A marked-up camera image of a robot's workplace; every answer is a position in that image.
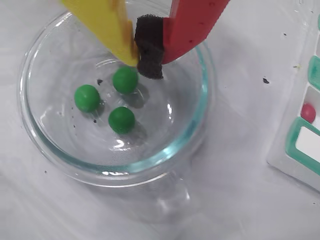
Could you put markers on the gripper red moving right finger foam pad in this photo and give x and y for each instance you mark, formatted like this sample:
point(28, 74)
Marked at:
point(190, 25)

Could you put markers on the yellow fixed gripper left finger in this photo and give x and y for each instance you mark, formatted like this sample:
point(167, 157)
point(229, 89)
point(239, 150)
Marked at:
point(100, 17)

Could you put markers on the red ball pill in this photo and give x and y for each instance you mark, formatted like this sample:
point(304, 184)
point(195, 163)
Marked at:
point(308, 112)

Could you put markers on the weekly pill organizer box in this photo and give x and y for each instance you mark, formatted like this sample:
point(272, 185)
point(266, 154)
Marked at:
point(295, 155)

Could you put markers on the green ball pill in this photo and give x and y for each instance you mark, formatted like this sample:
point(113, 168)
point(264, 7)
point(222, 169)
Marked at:
point(87, 98)
point(121, 120)
point(125, 80)

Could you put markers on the glass bowl for green balls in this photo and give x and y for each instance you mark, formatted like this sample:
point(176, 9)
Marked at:
point(50, 150)

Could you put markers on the white tablecloth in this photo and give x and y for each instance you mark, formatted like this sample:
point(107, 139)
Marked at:
point(237, 200)

